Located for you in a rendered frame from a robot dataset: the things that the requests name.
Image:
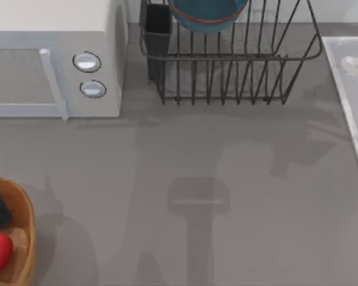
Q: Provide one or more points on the small microwave knob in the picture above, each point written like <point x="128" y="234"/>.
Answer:
<point x="92" y="88"/>

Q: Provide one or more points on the black cutlery holder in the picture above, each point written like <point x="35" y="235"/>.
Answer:
<point x="157" y="38"/>

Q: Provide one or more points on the large microwave knob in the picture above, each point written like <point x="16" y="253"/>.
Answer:
<point x="86" y="62"/>

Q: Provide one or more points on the pale microwave oven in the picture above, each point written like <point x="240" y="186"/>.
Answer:
<point x="107" y="38"/>

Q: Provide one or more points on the blue bowl with red rim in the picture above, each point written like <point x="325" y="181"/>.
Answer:
<point x="207" y="18"/>

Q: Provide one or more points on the wooden basket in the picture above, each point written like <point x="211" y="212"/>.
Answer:
<point x="25" y="226"/>

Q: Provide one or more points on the microwave oven door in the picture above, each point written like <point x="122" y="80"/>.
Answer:
<point x="15" y="80"/>

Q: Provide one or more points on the white sink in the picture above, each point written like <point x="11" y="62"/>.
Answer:
<point x="352" y="89"/>

